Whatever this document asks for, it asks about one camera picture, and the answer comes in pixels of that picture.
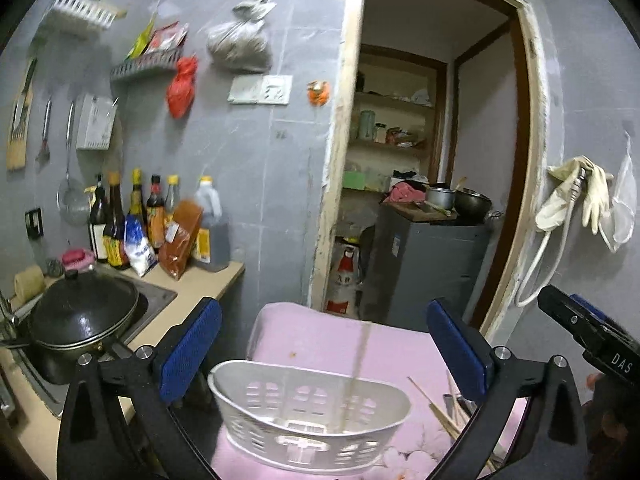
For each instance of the white wall box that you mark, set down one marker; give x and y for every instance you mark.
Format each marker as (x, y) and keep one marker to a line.
(95, 120)

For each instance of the red plastic bag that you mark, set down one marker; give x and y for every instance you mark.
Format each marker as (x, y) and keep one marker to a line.
(181, 87)

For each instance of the wooden door frame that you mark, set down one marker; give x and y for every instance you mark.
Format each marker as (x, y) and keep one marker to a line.
(530, 110)

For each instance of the dark pump bottle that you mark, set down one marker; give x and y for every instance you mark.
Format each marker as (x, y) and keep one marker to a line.
(97, 215)

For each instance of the beige sponge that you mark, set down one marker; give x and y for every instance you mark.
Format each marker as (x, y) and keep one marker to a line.
(27, 282)

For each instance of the white rubber glove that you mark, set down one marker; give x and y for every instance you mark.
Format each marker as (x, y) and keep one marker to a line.
(555, 200)
(597, 195)

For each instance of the black wok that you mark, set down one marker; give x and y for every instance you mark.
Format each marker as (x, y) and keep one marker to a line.
(60, 360)

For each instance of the steel wool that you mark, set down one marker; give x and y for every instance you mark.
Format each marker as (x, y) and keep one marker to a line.
(52, 266)

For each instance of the grey wall rack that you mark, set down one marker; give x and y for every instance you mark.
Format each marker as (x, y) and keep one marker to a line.
(145, 66)

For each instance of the black wall outlet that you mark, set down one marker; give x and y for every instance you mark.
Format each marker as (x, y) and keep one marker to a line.
(34, 222)

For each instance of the metal strainer ladle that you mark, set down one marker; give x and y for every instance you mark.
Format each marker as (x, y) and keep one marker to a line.
(72, 205)

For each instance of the metal pot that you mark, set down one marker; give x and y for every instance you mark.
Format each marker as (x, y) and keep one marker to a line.
(440, 197)

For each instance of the grey cabinet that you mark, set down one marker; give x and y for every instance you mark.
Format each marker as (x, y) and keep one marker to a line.
(425, 260)

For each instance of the red packet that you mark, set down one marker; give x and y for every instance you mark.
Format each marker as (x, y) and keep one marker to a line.
(167, 37)

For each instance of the white blue salt bag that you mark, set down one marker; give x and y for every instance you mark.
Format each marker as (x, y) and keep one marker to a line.
(139, 247)

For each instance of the wooden shelf unit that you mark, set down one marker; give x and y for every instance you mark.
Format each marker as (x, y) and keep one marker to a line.
(395, 105)

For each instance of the white slatted wall rack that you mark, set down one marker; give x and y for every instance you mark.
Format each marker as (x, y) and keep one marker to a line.
(82, 7)

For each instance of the dark sauce bottle red cap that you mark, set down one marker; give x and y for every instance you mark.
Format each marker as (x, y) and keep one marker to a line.
(156, 210)

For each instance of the dark sauce bottle yellow cap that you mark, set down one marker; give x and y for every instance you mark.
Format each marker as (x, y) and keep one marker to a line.
(136, 195)

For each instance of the dark bottle brown cap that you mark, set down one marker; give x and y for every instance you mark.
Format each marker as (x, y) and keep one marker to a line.
(115, 230)

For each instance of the white plastic basket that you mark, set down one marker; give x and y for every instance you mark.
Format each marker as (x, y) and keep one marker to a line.
(300, 440)

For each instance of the pink rag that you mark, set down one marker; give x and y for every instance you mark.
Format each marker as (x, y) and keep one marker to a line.
(406, 192)

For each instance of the bamboo knife holder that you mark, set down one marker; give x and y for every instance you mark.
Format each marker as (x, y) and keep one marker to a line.
(20, 125)

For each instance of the wooden chopstick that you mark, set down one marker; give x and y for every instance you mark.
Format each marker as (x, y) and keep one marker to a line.
(425, 395)
(442, 422)

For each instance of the white wall switch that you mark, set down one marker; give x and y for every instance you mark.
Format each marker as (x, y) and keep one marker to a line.
(246, 89)

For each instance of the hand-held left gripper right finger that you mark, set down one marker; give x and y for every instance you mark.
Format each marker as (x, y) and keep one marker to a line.
(457, 347)

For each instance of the large dark liquid jug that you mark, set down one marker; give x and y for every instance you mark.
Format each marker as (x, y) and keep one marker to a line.
(212, 240)

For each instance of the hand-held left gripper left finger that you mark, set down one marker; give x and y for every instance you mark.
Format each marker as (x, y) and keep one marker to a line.
(192, 345)

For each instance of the clear bag of dried goods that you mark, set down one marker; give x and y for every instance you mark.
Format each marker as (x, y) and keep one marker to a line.
(240, 42)

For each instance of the black wok lid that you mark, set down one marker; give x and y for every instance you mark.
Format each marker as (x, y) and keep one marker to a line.
(82, 310)

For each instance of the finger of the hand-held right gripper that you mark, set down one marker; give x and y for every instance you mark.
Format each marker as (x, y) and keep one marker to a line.
(570, 312)

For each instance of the white wall socket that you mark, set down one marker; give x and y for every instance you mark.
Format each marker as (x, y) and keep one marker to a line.
(277, 90)

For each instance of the pink scrubber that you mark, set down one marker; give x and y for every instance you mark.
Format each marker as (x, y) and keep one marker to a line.
(77, 257)

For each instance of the metal spatula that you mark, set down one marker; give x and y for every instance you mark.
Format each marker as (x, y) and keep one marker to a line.
(45, 130)

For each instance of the red and white bag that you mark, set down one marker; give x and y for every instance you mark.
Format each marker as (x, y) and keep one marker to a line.
(345, 275)

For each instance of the stainless steel sink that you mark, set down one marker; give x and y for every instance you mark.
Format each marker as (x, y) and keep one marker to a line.
(155, 297)

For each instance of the dark bowl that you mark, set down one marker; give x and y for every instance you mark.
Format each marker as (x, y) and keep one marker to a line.
(472, 203)

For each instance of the yellow packet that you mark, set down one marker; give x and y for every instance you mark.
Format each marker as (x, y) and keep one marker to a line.
(142, 37)

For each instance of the orange wall hook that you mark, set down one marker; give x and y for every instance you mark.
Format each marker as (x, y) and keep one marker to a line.
(318, 92)

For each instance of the clear bottle yellow cap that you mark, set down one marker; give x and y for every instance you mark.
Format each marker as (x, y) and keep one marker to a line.
(172, 195)

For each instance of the orange spice bag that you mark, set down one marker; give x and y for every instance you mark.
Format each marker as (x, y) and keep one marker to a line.
(181, 240)

